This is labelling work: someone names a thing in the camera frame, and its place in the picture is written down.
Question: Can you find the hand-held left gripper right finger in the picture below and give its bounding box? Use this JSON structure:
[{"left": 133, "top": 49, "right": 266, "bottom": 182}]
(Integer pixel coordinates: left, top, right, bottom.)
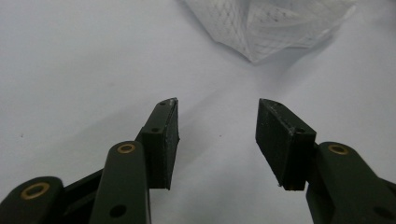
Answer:
[{"left": 255, "top": 98, "right": 318, "bottom": 191}]

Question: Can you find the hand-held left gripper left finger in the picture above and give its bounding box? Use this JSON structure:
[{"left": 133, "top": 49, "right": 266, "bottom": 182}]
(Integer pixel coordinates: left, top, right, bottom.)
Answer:
[{"left": 134, "top": 97, "right": 181, "bottom": 190}]

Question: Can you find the white mesh laundry bag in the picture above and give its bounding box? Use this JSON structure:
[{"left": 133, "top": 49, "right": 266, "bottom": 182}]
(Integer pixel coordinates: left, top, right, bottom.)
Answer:
[{"left": 181, "top": 0, "right": 358, "bottom": 65}]

